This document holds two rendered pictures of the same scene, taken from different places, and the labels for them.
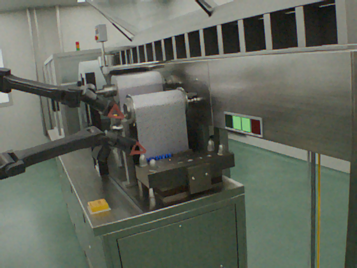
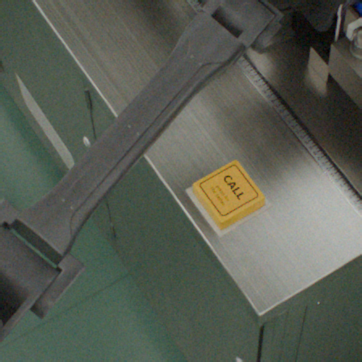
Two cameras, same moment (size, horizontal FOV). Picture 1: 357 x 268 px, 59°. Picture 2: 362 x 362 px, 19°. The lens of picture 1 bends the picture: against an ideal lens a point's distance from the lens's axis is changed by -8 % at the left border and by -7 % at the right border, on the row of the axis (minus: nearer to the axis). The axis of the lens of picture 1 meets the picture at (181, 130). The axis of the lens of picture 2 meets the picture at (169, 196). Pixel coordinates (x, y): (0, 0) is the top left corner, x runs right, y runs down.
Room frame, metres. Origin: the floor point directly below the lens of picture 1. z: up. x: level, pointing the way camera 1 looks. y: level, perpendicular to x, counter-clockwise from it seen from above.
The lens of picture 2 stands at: (0.61, 0.49, 2.14)
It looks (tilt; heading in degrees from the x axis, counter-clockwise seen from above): 62 degrees down; 356
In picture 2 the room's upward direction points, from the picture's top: 5 degrees counter-clockwise
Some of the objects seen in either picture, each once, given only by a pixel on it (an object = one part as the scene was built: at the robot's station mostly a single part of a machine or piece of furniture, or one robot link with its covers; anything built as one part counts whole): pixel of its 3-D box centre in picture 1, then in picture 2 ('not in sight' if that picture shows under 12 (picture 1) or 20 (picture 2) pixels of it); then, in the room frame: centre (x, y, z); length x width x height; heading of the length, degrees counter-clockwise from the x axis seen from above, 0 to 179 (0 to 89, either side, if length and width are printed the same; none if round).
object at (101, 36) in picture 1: (99, 33); not in sight; (2.02, 0.42, 1.66); 0.07 x 0.07 x 0.10; 32
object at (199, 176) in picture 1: (199, 178); not in sight; (1.33, -0.05, 0.96); 0.10 x 0.03 x 0.11; 114
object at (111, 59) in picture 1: (109, 60); not in sight; (2.21, 0.42, 1.50); 0.14 x 0.14 x 0.06
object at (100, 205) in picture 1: (98, 205); (229, 194); (1.27, 0.37, 0.91); 0.07 x 0.07 x 0.02; 24
